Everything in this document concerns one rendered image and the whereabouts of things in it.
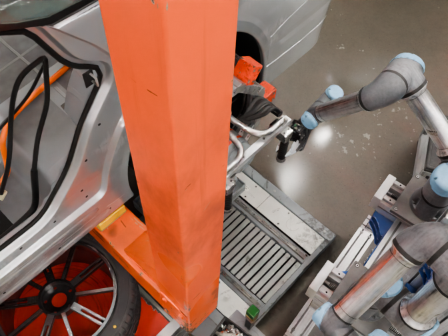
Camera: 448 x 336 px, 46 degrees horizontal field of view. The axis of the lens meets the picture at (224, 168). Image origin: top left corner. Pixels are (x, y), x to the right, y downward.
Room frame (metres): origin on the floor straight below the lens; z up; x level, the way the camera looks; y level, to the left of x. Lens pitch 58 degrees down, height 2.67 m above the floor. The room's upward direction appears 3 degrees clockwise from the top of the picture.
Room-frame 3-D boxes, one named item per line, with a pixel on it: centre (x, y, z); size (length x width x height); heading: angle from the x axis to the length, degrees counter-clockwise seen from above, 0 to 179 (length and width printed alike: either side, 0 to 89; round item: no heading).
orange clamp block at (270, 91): (1.53, -0.15, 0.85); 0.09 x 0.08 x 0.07; 139
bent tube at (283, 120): (1.28, -0.11, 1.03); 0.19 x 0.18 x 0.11; 49
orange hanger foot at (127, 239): (0.88, 0.36, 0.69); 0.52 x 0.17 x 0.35; 49
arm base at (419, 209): (1.04, -0.82, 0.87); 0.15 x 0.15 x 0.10
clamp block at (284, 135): (1.28, -0.22, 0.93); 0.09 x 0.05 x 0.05; 49
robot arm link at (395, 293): (0.62, -0.54, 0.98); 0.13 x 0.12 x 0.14; 41
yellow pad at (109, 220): (0.99, 0.49, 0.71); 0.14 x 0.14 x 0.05; 49
